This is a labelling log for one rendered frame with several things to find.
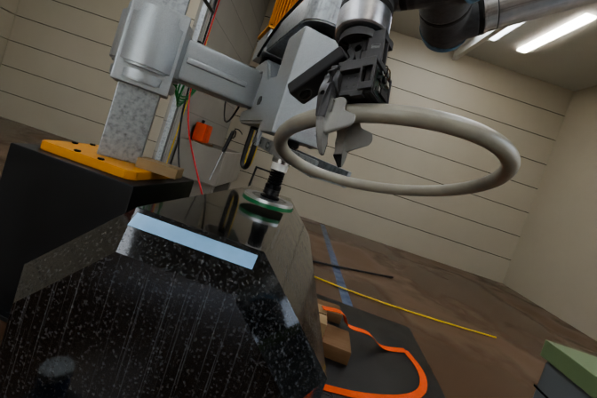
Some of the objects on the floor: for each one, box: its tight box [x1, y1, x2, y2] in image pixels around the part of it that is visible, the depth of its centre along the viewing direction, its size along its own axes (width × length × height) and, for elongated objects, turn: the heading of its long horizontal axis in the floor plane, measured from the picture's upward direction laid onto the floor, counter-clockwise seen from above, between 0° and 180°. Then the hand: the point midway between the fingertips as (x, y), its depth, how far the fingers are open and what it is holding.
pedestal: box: [0, 142, 194, 322], centre depth 163 cm, size 66×66×74 cm
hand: (328, 154), depth 48 cm, fingers closed on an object, 5 cm apart
